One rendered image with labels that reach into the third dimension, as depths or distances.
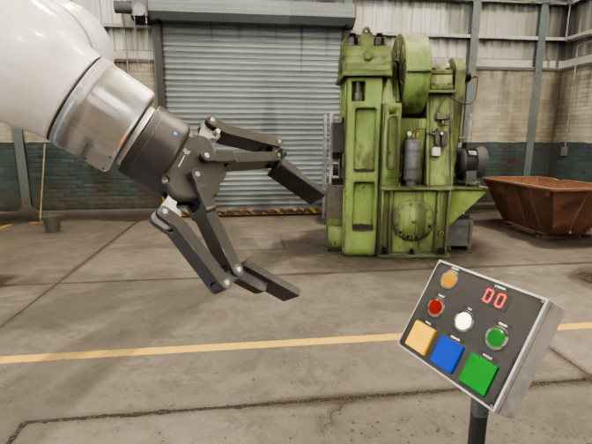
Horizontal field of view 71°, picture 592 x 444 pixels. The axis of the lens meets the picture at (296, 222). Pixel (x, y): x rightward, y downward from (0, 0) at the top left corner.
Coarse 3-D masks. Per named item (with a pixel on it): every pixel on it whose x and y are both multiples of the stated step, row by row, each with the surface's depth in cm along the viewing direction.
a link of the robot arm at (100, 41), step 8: (56, 0) 42; (64, 0) 44; (64, 8) 41; (72, 8) 43; (80, 8) 45; (80, 16) 43; (88, 16) 45; (80, 24) 42; (88, 24) 44; (96, 24) 46; (88, 32) 43; (96, 32) 45; (104, 32) 48; (96, 40) 44; (104, 40) 47; (96, 48) 44; (104, 48) 46; (112, 48) 51; (104, 56) 46; (112, 56) 50
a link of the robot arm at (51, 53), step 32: (0, 0) 31; (32, 0) 33; (0, 32) 30; (32, 32) 31; (64, 32) 33; (0, 64) 31; (32, 64) 31; (64, 64) 33; (0, 96) 32; (32, 96) 32; (64, 96) 33; (32, 128) 35
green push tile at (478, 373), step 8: (472, 352) 100; (472, 360) 99; (480, 360) 97; (464, 368) 100; (472, 368) 98; (480, 368) 97; (488, 368) 95; (496, 368) 94; (464, 376) 99; (472, 376) 97; (480, 376) 96; (488, 376) 94; (472, 384) 96; (480, 384) 95; (488, 384) 94; (480, 392) 94
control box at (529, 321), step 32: (448, 288) 114; (480, 288) 106; (512, 288) 100; (416, 320) 119; (448, 320) 110; (480, 320) 103; (512, 320) 96; (544, 320) 92; (416, 352) 114; (480, 352) 99; (512, 352) 93; (544, 352) 95; (512, 384) 92; (512, 416) 94
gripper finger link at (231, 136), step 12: (204, 120) 44; (216, 120) 44; (228, 132) 45; (240, 132) 46; (252, 132) 47; (228, 144) 47; (240, 144) 47; (252, 144) 48; (264, 144) 48; (276, 144) 49
